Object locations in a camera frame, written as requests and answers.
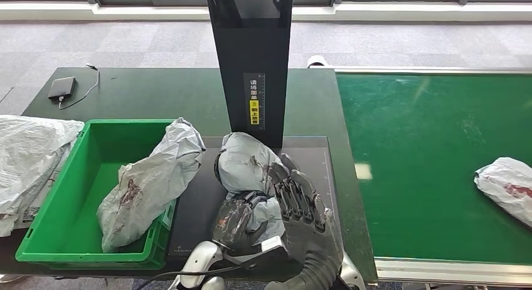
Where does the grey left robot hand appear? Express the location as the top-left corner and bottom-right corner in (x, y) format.
(211, 190), (273, 258)

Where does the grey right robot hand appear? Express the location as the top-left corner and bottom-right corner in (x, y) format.
(268, 153), (346, 265)

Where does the grey mailer bag brown print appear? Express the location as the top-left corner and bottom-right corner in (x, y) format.
(213, 132), (289, 244)
(96, 117), (207, 254)

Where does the black inbound scanner machine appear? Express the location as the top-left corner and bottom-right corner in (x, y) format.
(167, 0), (346, 264)

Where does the green conveyor belt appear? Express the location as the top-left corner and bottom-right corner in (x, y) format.
(336, 73), (532, 265)

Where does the white round conveyor end cap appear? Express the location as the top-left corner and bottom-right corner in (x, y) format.
(306, 55), (330, 69)

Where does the black yellow ruler label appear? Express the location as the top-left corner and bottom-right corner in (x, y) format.
(243, 73), (266, 131)

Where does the dark green table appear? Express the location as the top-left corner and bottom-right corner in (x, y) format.
(0, 67), (378, 282)

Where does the green plastic crate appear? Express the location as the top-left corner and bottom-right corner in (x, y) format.
(15, 119), (178, 271)

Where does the grey mailer bag red print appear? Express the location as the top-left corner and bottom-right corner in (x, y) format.
(474, 157), (532, 230)

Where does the white bag with QR label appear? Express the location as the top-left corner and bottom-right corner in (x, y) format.
(0, 186), (55, 239)

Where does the white woven sack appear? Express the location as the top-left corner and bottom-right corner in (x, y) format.
(0, 115), (85, 238)

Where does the black power bank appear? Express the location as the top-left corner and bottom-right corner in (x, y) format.
(48, 77), (77, 100)

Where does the white window sill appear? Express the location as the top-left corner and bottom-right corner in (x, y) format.
(0, 3), (532, 23)

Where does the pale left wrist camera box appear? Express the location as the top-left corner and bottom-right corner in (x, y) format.
(224, 235), (290, 273)

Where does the aluminium conveyor frame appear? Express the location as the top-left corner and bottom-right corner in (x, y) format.
(332, 66), (532, 288)

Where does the white charging cable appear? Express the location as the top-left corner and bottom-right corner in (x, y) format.
(58, 63), (100, 110)

